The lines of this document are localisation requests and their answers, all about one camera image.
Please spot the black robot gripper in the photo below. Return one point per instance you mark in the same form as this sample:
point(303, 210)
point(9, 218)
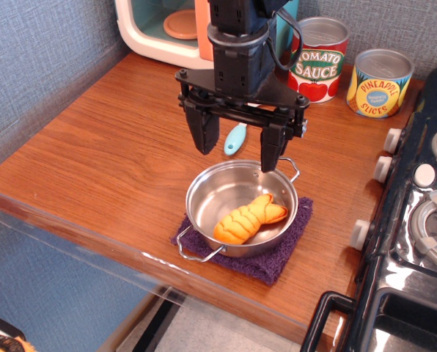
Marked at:
point(243, 87)

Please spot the orange plush fish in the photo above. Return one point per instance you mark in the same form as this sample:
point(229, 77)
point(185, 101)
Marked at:
point(244, 222)

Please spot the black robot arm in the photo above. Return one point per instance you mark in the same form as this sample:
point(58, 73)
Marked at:
point(242, 86)

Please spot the tomato sauce can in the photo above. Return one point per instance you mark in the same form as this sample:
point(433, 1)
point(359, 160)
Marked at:
point(316, 74)

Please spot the teal toy microwave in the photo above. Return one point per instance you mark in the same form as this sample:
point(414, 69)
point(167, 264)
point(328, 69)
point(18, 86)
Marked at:
point(176, 32)

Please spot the purple knitted cloth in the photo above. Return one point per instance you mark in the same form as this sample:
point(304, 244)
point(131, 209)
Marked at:
point(266, 267)

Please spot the pineapple slices can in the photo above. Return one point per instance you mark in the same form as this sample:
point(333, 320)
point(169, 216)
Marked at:
point(379, 82)

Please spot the black toy stove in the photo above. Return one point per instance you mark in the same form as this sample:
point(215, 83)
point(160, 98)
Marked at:
point(395, 304)

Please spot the orange striped plush corner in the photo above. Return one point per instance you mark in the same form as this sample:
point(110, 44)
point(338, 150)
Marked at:
point(14, 343)

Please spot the white spoon teal handle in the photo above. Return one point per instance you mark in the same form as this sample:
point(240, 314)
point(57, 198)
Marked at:
point(235, 139)

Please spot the silver pot with handles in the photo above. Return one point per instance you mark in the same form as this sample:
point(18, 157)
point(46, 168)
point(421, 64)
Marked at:
point(226, 186)

